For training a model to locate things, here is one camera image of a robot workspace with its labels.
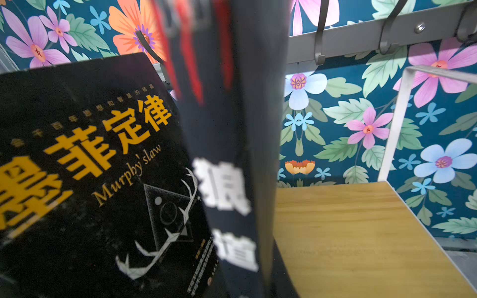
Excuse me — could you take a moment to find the black book red spine text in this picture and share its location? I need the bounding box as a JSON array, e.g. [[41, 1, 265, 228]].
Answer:
[[155, 1, 298, 298]]

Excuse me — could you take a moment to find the black Murphy's law book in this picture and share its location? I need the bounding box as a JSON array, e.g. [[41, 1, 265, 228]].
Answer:
[[1, 54, 225, 298]]

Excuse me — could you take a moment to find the white metal wooden book shelf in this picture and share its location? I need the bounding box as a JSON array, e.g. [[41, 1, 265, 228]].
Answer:
[[274, 66, 477, 298]]

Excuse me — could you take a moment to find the grey hook rail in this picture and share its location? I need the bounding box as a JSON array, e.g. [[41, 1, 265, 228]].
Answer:
[[286, 1, 477, 65]]

